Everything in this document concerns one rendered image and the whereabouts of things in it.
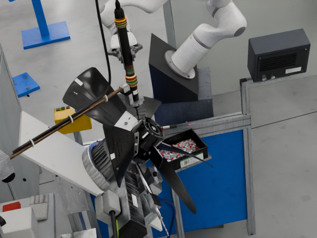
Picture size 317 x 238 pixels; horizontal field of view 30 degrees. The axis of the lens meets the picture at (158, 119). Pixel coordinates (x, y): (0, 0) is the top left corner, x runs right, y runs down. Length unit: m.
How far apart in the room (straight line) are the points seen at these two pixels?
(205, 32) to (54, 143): 0.97
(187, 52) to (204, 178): 0.68
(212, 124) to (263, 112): 1.51
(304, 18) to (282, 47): 1.78
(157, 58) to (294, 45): 0.66
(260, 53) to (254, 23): 1.69
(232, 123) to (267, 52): 0.44
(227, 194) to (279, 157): 0.83
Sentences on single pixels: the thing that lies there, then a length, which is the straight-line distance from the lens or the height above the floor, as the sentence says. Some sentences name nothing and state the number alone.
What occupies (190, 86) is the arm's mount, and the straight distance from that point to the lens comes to 2.93.
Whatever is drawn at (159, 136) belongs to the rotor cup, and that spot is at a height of 1.20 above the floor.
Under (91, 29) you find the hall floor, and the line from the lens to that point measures 5.84.
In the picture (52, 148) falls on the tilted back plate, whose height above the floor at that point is 1.26.
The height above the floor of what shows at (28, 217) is 0.97.
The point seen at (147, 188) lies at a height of 1.10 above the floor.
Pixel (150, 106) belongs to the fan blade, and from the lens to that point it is 2.54.
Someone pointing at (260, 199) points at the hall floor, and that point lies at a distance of 3.71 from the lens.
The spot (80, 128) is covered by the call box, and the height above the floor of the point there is 1.00.
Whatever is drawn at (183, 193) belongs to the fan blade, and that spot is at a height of 1.06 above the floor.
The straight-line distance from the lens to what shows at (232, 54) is 4.46.
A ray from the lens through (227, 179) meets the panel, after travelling 3.19.
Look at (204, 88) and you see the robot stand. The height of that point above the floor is 0.93.
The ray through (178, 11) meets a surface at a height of 0.76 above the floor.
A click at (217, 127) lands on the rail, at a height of 0.82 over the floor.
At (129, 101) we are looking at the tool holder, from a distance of 2.31.
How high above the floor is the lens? 2.62
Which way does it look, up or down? 36 degrees down
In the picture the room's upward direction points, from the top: 9 degrees counter-clockwise
